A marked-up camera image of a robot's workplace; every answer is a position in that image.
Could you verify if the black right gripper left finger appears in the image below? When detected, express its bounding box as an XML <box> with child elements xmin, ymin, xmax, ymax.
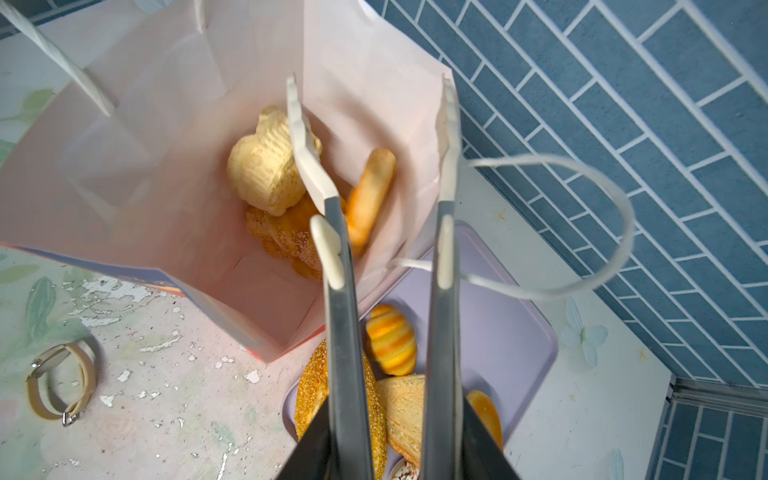
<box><xmin>277</xmin><ymin>400</ymin><xmax>335</xmax><ymax>480</ymax></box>

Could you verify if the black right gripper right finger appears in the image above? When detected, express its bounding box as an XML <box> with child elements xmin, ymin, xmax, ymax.
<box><xmin>461</xmin><ymin>399</ymin><xmax>519</xmax><ymax>480</ymax></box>

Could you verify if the yellow striped bread roll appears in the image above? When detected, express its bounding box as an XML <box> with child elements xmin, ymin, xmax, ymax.
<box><xmin>365</xmin><ymin>304</ymin><xmax>418</xmax><ymax>376</ymax></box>

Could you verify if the large braided bread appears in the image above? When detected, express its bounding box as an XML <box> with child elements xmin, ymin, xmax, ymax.
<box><xmin>245</xmin><ymin>194</ymin><xmax>323</xmax><ymax>281</ymax></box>

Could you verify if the bagel ring bread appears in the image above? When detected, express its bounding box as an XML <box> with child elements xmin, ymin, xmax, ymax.
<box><xmin>345</xmin><ymin>148</ymin><xmax>396</xmax><ymax>258</ymax></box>

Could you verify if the small shell shaped bread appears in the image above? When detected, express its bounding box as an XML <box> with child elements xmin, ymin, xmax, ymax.
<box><xmin>226</xmin><ymin>106</ymin><xmax>306</xmax><ymax>216</ymax></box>

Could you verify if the red paper gift bag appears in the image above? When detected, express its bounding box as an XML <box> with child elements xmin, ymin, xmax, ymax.
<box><xmin>1</xmin><ymin>1</ymin><xmax>455</xmax><ymax>361</ymax></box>

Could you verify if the large seeded oval bread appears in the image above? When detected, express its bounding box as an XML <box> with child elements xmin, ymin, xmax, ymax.
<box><xmin>294</xmin><ymin>340</ymin><xmax>388</xmax><ymax>480</ymax></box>

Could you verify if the flat tan bread slice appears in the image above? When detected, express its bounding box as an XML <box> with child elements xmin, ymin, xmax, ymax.
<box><xmin>376</xmin><ymin>375</ymin><xmax>425</xmax><ymax>468</ymax></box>

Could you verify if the small orange bun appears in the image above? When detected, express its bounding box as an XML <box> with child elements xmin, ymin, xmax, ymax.
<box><xmin>466</xmin><ymin>390</ymin><xmax>504</xmax><ymax>450</ymax></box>

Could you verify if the chocolate sprinkled donut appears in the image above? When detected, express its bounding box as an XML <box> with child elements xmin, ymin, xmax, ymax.
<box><xmin>388</xmin><ymin>458</ymin><xmax>420</xmax><ymax>480</ymax></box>

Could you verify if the purple plastic tray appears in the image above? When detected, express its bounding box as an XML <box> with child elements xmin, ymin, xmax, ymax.
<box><xmin>282</xmin><ymin>222</ymin><xmax>558</xmax><ymax>479</ymax></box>

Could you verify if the white fabric butterfly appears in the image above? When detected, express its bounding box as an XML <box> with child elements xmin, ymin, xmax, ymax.
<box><xmin>560</xmin><ymin>298</ymin><xmax>609</xmax><ymax>368</ymax></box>

